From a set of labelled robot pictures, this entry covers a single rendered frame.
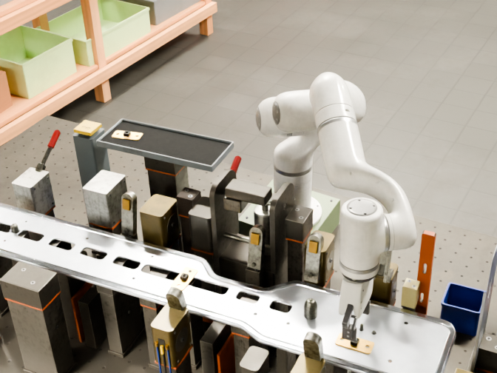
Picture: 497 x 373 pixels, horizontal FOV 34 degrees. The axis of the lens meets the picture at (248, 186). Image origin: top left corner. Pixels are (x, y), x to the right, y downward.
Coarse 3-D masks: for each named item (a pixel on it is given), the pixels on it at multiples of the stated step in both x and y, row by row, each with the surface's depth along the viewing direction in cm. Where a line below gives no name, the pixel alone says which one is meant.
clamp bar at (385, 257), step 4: (384, 252) 194; (388, 252) 193; (380, 256) 195; (384, 256) 195; (388, 256) 193; (380, 260) 196; (384, 260) 195; (388, 260) 193; (388, 264) 194; (388, 268) 195; (384, 276) 196; (384, 280) 196
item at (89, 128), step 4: (84, 120) 244; (80, 124) 242; (84, 124) 241; (88, 124) 241; (92, 124) 241; (96, 124) 241; (100, 124) 241; (76, 128) 240; (80, 128) 240; (84, 128) 240; (88, 128) 240; (92, 128) 239; (96, 128) 240; (76, 132) 240; (80, 132) 239; (84, 132) 238; (88, 132) 238; (92, 132) 238
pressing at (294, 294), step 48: (0, 240) 223; (48, 240) 222; (96, 240) 221; (144, 288) 205; (192, 288) 204; (240, 288) 203; (288, 288) 203; (288, 336) 189; (336, 336) 188; (384, 336) 188; (432, 336) 187
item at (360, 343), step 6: (336, 342) 186; (342, 342) 186; (348, 342) 186; (354, 342) 185; (360, 342) 186; (366, 342) 186; (372, 342) 186; (348, 348) 185; (354, 348) 185; (360, 348) 185; (366, 348) 185; (372, 348) 185
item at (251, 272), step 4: (248, 268) 211; (248, 272) 211; (252, 272) 210; (256, 272) 210; (260, 272) 210; (248, 276) 212; (252, 276) 211; (256, 276) 211; (260, 276) 211; (248, 280) 213; (252, 280) 212; (256, 280) 211; (260, 280) 212; (252, 284) 213; (256, 284) 212; (260, 284) 212
